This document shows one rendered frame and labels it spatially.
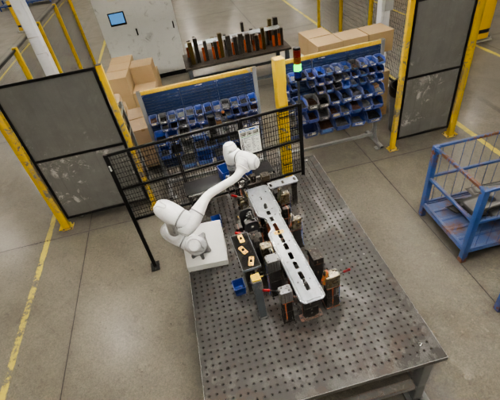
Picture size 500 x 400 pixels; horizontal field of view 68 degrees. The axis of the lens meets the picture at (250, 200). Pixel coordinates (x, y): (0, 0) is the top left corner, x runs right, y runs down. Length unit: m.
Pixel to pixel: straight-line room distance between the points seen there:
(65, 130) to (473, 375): 4.63
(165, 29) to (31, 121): 5.07
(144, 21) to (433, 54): 6.03
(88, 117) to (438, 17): 4.21
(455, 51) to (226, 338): 4.45
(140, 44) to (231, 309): 7.27
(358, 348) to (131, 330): 2.26
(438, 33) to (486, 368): 3.70
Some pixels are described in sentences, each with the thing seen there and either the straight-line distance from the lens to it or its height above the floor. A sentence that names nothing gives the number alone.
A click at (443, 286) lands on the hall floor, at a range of 4.18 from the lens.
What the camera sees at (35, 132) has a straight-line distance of 4.90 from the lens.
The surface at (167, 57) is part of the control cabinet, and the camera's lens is 9.41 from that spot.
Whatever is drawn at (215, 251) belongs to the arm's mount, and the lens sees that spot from 3.30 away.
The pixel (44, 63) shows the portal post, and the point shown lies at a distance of 6.69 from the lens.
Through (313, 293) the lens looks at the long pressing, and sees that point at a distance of 2.71.
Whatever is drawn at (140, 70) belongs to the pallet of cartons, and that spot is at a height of 0.98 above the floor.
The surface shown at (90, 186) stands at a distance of 5.19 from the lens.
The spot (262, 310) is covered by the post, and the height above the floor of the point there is 0.79.
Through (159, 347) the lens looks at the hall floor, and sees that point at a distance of 3.90.
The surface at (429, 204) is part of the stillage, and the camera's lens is 4.75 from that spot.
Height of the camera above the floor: 3.21
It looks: 40 degrees down
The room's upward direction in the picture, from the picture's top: 10 degrees counter-clockwise
